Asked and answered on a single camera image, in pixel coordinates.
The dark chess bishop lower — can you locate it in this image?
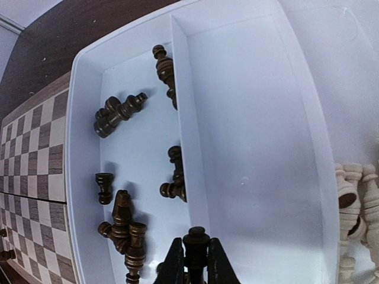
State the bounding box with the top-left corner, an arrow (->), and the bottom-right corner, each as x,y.
124,222 -> 147,283

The white plastic divided tray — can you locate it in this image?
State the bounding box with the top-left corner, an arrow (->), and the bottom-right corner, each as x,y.
64,0 -> 379,284

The wooden chess board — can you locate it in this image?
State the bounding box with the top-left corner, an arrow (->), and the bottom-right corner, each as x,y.
1,75 -> 79,283

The dark chess knight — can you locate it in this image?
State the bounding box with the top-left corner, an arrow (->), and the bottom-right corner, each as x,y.
112,190 -> 132,238

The left aluminium frame post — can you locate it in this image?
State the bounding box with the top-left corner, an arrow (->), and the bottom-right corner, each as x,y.
0,14 -> 25,35

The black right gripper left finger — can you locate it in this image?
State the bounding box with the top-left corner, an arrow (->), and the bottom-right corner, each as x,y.
154,237 -> 184,284

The pile of white chess pieces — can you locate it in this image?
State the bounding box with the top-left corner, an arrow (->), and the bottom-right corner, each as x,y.
335,163 -> 378,283

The dark chess rook small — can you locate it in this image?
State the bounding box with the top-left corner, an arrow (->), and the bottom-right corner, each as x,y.
95,173 -> 114,205

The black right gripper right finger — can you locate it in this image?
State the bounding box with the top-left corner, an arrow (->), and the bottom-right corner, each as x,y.
207,238 -> 240,284

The dark chess piece by divider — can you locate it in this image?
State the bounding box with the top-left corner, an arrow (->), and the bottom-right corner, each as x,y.
159,182 -> 187,202

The dark chess pawn pile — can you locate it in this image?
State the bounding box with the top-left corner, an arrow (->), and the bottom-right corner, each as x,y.
98,221 -> 123,244

